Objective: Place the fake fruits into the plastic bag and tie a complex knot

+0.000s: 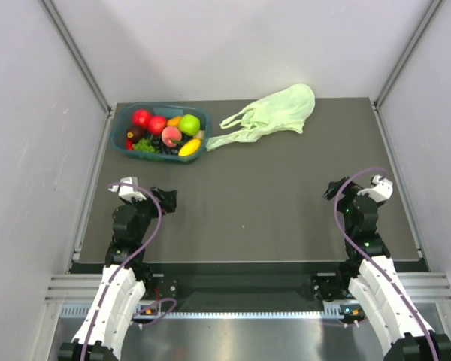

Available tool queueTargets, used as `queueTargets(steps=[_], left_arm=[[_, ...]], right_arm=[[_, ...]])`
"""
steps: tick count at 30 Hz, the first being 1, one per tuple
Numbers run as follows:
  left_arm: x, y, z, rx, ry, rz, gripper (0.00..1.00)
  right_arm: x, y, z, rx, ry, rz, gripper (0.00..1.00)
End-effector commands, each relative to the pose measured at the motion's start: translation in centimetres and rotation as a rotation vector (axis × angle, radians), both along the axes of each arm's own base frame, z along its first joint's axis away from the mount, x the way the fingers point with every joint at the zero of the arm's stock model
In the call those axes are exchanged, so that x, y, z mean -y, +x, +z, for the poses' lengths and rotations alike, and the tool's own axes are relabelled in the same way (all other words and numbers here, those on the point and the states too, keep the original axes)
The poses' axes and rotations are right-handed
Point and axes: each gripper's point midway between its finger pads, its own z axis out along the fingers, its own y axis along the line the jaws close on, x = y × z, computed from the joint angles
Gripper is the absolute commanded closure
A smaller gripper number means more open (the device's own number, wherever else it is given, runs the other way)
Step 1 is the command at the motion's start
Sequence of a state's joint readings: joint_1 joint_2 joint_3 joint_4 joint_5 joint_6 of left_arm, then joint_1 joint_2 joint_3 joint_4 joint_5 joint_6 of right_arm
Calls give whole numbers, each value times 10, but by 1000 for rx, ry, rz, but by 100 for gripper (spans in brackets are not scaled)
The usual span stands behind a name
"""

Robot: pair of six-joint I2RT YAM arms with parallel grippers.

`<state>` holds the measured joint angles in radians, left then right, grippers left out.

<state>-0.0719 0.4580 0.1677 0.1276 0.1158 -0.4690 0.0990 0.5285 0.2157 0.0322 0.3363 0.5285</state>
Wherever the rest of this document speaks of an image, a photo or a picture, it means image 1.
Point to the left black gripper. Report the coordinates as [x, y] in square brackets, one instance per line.
[167, 198]

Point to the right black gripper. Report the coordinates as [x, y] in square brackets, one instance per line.
[334, 188]

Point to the yellow lemon fruit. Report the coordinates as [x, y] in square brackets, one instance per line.
[190, 147]

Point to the dark blue grape bunch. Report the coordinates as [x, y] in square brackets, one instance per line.
[162, 148]

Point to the pink peach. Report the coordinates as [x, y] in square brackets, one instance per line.
[171, 136]

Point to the beige mushroom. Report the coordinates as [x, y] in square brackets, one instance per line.
[199, 134]

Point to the orange mango fruit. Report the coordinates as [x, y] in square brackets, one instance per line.
[175, 121]

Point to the green apple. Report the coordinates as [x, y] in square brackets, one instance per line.
[189, 124]

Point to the green plastic bag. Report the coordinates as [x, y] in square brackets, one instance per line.
[286, 110]

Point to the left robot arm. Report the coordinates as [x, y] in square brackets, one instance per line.
[125, 277]

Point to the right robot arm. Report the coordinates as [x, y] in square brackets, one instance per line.
[370, 277]

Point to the green grape bunch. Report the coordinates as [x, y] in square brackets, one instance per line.
[147, 145]

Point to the red chili pepper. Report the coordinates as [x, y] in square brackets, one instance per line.
[129, 144]

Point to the dark purple mangosteen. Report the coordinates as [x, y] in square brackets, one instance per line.
[135, 133]

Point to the red apple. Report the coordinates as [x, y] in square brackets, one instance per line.
[156, 125]

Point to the teal plastic basket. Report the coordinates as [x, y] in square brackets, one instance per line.
[167, 110]

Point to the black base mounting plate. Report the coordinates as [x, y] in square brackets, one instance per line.
[310, 287]

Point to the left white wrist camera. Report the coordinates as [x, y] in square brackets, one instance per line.
[126, 189]

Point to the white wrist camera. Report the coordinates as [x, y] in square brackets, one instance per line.
[126, 189]
[380, 190]

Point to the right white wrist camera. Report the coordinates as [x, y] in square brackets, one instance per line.
[380, 190]

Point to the grey slotted cable duct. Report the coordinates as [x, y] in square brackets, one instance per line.
[80, 311]

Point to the right aluminium frame post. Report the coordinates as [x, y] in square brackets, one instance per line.
[425, 21]

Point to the aluminium frame post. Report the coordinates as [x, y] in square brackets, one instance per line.
[67, 38]
[425, 21]

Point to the left aluminium frame post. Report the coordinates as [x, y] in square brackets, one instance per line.
[67, 38]

